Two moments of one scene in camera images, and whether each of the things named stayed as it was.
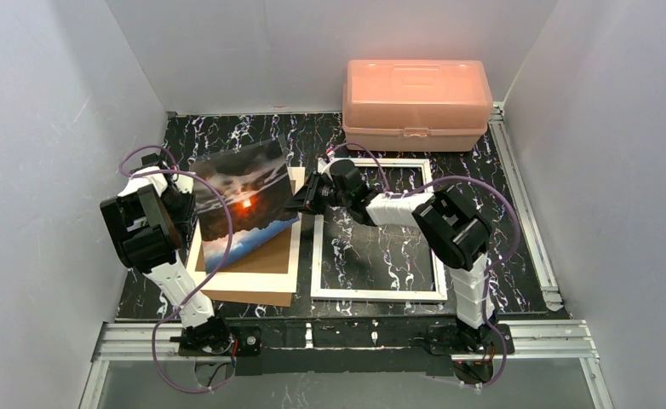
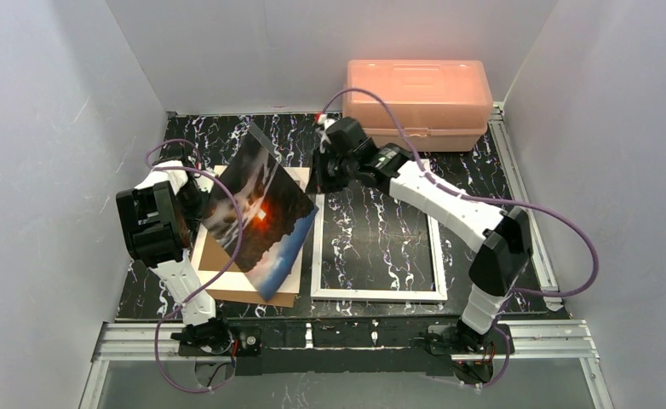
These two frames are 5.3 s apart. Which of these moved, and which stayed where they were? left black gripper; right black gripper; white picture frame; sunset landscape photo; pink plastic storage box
Moved: right black gripper; left black gripper; sunset landscape photo
Stayed: white picture frame; pink plastic storage box
